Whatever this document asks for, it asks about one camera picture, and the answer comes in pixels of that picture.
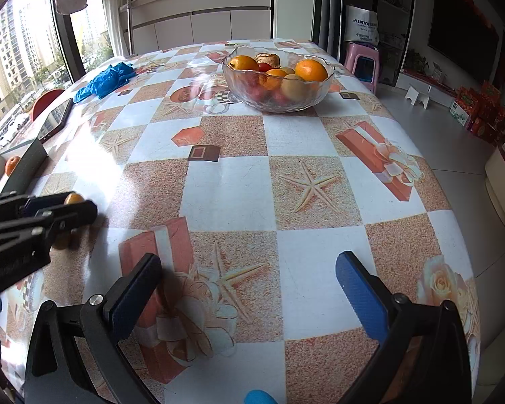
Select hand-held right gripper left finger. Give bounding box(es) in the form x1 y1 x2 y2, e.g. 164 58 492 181
24 252 164 404

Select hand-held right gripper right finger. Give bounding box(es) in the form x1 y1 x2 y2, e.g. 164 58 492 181
335 251 474 404

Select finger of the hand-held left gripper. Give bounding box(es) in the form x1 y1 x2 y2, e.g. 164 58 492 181
0 201 99 257
0 192 71 222

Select yellow cherry tomato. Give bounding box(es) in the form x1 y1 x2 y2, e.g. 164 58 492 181
50 193 86 250

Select dark green box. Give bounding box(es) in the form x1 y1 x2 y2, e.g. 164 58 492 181
0 138 48 196

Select black tablet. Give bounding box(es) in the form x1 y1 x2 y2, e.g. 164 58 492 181
37 98 74 144

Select red chair back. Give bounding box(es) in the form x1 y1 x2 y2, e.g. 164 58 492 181
29 88 66 122

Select crumpled blue gloves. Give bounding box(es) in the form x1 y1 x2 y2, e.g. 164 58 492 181
73 62 134 104

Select blue round object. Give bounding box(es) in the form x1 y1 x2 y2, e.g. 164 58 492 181
245 390 277 404

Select checkered printed tablecloth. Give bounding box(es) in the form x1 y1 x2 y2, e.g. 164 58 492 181
0 39 482 404

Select beige round ottoman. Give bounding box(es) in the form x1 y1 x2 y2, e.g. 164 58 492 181
484 145 505 234

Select chrome pole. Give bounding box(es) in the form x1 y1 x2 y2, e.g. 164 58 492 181
125 0 140 55

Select glass bowl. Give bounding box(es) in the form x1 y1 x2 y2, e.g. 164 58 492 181
222 45 335 113

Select green and white box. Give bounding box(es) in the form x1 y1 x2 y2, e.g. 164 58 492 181
449 98 472 127

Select small white step stool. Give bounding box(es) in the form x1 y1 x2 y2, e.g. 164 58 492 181
404 85 432 108

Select yellow pear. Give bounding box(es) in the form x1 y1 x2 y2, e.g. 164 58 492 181
281 74 314 102

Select white television stand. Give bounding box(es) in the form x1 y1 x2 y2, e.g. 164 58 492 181
398 71 457 108

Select stack of red boxes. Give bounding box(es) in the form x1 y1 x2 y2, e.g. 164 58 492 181
449 82 505 146

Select white counter cabinet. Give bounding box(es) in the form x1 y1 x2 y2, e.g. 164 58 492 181
119 0 275 55

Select small mandarin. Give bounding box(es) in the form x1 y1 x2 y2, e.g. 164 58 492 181
263 68 289 91

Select pink plastic stool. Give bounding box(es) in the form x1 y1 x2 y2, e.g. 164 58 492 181
344 42 380 95

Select white paper bag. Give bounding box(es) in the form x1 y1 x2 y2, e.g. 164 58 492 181
346 5 380 45

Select black television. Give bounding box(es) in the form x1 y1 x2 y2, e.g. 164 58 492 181
428 0 501 87

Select dark display shelf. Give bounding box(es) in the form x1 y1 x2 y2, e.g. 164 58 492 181
341 0 417 87

